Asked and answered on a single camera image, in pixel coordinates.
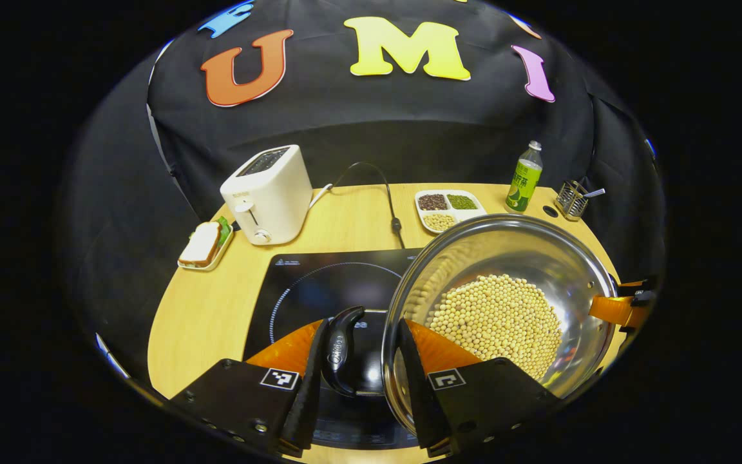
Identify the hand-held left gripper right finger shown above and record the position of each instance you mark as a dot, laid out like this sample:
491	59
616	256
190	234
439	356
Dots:
416	393

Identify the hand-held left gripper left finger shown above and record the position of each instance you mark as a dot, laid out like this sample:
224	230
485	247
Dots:
310	399

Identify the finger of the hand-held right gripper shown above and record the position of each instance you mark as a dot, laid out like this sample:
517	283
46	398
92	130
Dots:
612	309

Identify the black induction cooktop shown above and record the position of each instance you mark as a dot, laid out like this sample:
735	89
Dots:
319	283

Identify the pile of soybeans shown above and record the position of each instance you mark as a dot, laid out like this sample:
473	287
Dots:
500	322

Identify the metal spoon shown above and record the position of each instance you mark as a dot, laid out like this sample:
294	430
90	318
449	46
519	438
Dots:
595	192

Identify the green drink bottle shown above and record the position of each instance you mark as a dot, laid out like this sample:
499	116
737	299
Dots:
524	180

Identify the small green sandwich plate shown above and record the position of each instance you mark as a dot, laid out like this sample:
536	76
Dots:
223	248

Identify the white divided bean dish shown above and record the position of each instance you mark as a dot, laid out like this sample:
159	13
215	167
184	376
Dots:
451	211

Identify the sandwich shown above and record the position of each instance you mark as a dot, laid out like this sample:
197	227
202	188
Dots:
200	245

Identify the white toaster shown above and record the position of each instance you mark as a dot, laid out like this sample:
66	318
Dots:
271	193

